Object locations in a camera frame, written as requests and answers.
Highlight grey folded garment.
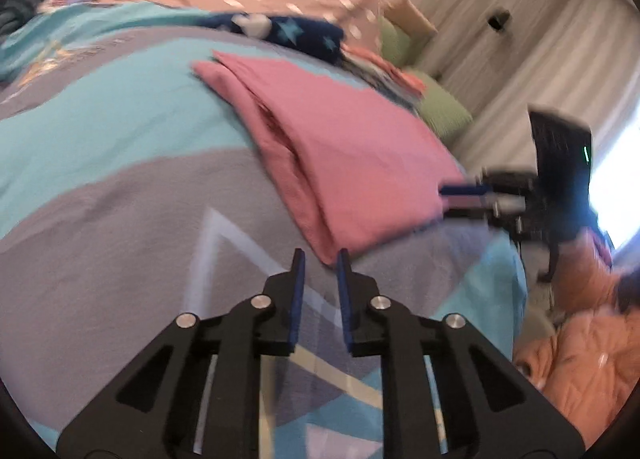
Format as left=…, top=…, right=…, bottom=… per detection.
left=350, top=64, right=421, bottom=107

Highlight person's right forearm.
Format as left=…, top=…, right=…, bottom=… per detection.
left=552, top=229, right=640, bottom=320

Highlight tan pillow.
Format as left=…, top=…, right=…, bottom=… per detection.
left=382, top=0, right=438, bottom=42

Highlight pink shirt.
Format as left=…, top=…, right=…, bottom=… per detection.
left=192, top=50, right=473, bottom=266

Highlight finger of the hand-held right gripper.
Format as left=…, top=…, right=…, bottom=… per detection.
left=442, top=196, right=526, bottom=231
left=439, top=166, right=538, bottom=200

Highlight large green pillow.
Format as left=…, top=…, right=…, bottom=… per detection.
left=402, top=69, right=473, bottom=140

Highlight orange padded jacket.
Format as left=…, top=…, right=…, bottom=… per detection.
left=512, top=289, right=640, bottom=446

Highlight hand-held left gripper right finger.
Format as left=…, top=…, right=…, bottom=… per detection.
left=336, top=248, right=586, bottom=459

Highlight navy star blanket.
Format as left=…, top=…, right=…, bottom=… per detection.
left=197, top=11, right=346, bottom=64

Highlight small green pillow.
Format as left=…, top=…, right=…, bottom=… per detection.
left=377, top=19, right=413, bottom=67

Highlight dusty blue blanket heap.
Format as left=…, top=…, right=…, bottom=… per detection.
left=0, top=0, right=41, bottom=34

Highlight blue grey patterned bed sheet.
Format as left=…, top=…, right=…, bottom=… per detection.
left=0, top=1, right=528, bottom=452

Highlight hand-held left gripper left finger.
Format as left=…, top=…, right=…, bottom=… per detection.
left=56, top=248, right=307, bottom=459

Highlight white pleated curtain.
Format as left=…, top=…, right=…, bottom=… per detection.
left=415, top=0, right=640, bottom=250

